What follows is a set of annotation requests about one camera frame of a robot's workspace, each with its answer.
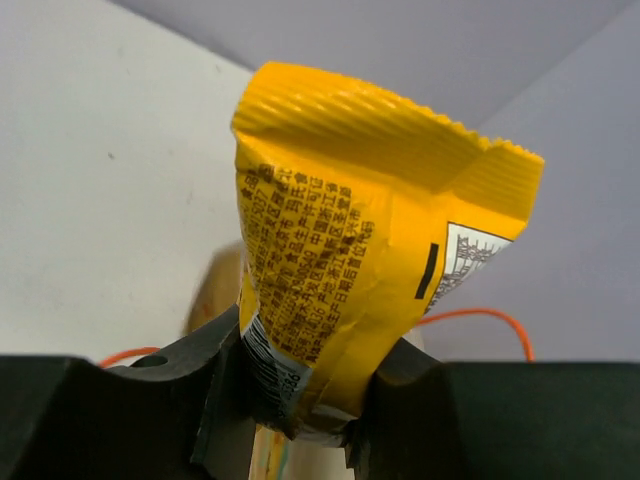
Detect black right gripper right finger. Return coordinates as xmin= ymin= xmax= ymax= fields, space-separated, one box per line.
xmin=346 ymin=340 xmax=639 ymax=479

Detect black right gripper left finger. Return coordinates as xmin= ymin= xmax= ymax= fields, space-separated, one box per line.
xmin=1 ymin=308 xmax=250 ymax=479

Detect printed paper bag orange handles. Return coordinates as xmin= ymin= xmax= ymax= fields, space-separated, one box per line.
xmin=97 ymin=239 xmax=536 ymax=480

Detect yellow m&m's pack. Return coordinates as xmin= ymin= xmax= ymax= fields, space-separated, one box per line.
xmin=232 ymin=62 xmax=544 ymax=446

